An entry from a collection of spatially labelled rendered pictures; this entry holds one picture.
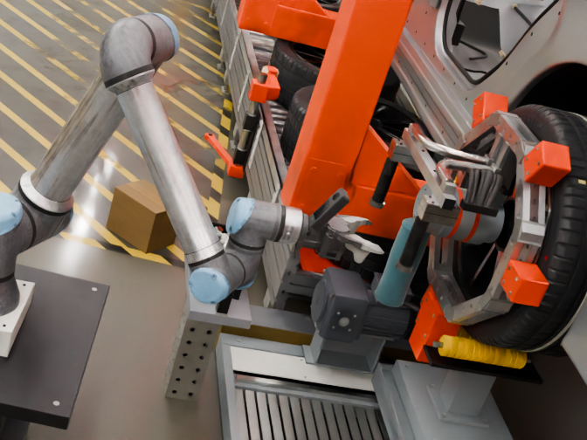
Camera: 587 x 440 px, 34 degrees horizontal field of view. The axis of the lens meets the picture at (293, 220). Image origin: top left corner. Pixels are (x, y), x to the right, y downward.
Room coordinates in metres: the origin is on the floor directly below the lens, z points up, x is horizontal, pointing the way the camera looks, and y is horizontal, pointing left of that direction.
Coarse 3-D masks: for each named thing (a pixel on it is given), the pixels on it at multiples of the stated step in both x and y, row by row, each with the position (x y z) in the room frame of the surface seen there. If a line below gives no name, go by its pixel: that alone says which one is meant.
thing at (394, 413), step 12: (384, 372) 2.58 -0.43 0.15; (372, 384) 2.57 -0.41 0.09; (384, 384) 2.49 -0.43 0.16; (396, 384) 2.54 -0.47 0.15; (384, 396) 2.46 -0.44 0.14; (396, 396) 2.47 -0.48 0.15; (384, 408) 2.43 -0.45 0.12; (396, 408) 2.41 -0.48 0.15; (384, 420) 2.40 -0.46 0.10; (396, 420) 2.33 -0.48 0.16; (408, 420) 2.37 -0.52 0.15; (396, 432) 2.30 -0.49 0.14; (408, 432) 2.31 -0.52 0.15
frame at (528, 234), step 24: (504, 120) 2.39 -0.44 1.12; (456, 144) 2.60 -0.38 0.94; (480, 144) 2.56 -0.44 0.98; (528, 144) 2.25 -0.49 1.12; (528, 192) 2.16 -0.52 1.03; (528, 216) 2.12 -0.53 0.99; (432, 240) 2.52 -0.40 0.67; (528, 240) 2.10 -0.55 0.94; (432, 264) 2.46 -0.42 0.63; (504, 264) 2.10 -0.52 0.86; (432, 288) 2.40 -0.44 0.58; (456, 288) 2.37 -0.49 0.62; (456, 312) 2.23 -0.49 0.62; (480, 312) 2.13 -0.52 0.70; (504, 312) 2.11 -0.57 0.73
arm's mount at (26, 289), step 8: (24, 288) 2.09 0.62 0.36; (32, 288) 2.10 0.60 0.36; (24, 296) 2.05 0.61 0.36; (24, 304) 2.02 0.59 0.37; (16, 312) 1.97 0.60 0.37; (24, 312) 2.04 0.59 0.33; (0, 320) 1.91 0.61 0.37; (8, 320) 1.92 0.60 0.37; (16, 320) 1.93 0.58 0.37; (0, 328) 1.88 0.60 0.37; (8, 328) 1.89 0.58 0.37; (16, 328) 1.93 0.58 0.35; (0, 336) 1.87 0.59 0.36; (8, 336) 1.87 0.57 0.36; (16, 336) 1.96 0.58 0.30; (0, 344) 1.87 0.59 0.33; (8, 344) 1.87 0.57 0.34; (0, 352) 1.87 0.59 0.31; (8, 352) 1.88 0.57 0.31
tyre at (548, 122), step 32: (544, 128) 2.36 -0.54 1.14; (576, 128) 2.34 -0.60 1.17; (576, 160) 2.22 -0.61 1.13; (576, 192) 2.15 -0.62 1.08; (576, 224) 2.11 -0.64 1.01; (544, 256) 2.11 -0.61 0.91; (576, 256) 2.09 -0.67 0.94; (576, 288) 2.08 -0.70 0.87; (512, 320) 2.12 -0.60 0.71; (544, 320) 2.09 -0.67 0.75; (544, 352) 2.19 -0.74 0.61
